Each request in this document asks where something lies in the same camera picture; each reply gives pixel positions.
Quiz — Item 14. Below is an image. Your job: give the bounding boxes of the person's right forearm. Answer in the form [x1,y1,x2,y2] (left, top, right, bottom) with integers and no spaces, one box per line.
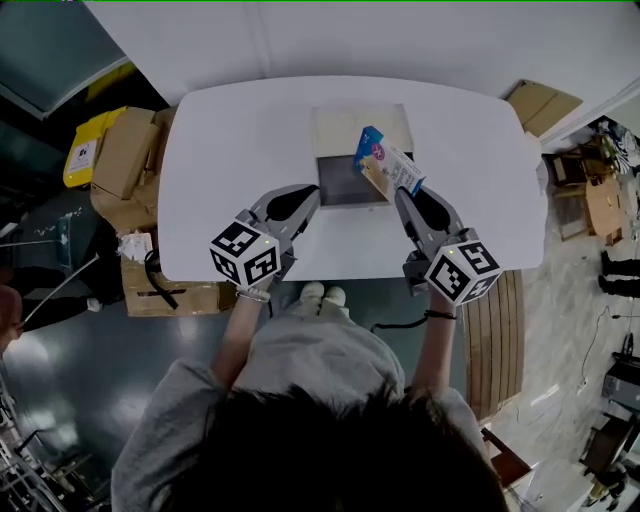
[408,295,458,397]

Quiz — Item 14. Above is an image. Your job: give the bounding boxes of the cardboard sheet against wall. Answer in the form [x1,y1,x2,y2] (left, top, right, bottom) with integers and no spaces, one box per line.
[503,78,585,140]

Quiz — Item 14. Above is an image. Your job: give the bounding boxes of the wooden chair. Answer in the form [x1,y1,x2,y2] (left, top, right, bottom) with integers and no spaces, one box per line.
[548,143,597,242]

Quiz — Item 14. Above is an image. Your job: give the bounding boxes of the yellow bin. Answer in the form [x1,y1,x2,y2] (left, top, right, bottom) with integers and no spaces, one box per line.
[63,105,129,189]

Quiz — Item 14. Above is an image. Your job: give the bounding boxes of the white paper labels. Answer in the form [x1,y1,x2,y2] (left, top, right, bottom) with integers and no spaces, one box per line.
[118,230,154,262]

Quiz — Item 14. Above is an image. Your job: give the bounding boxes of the white rod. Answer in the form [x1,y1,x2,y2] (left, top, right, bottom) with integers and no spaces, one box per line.
[21,251,102,327]

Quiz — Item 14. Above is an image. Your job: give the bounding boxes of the white bead bracelet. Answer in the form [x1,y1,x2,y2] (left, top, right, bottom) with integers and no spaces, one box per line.
[234,285,272,304]

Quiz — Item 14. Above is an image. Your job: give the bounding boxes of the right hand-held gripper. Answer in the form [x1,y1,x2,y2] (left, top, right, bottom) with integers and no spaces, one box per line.
[394,185,503,307]

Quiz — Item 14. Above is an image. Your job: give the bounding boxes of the brown wooden stool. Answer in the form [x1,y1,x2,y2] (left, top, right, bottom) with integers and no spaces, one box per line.
[481,426,535,490]

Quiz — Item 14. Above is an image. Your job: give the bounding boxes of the grey cardboard box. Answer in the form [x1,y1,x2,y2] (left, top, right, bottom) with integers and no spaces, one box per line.
[310,102,417,211]

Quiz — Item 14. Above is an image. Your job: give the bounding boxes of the flattened cardboard sheet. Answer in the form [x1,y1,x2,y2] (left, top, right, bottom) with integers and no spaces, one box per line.
[89,105,157,201]

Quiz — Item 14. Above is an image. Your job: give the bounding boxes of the grey glass panel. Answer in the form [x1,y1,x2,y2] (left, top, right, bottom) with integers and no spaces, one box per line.
[0,0,132,120]

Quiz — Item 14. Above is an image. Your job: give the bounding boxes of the brown cardboard boxes pile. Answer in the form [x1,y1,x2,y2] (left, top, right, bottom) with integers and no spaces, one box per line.
[89,105,239,318]

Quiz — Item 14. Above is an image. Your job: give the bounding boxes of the person's grey clothing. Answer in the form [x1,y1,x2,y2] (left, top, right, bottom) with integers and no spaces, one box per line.
[110,298,495,512]

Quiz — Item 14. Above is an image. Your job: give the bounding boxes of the black trash bag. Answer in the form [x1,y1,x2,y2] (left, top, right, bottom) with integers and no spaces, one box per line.
[73,218,127,309]

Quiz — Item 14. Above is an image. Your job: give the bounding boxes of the small wooden table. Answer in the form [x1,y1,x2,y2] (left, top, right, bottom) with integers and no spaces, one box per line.
[583,174,627,247]

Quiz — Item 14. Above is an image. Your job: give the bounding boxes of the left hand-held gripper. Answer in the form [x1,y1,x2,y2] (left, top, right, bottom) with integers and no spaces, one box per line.
[208,184,321,290]

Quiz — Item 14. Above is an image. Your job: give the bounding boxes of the wooden slatted board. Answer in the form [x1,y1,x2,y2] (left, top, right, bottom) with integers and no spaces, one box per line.
[461,268,527,422]

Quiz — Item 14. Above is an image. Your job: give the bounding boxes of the person's left forearm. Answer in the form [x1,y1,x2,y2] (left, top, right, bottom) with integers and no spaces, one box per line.
[211,287,272,392]

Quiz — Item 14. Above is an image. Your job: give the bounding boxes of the blue and white carton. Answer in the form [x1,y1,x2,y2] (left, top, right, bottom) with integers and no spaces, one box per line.
[352,125,428,206]

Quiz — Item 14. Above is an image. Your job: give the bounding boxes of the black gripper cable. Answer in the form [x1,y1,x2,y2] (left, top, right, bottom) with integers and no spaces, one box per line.
[369,318,427,333]

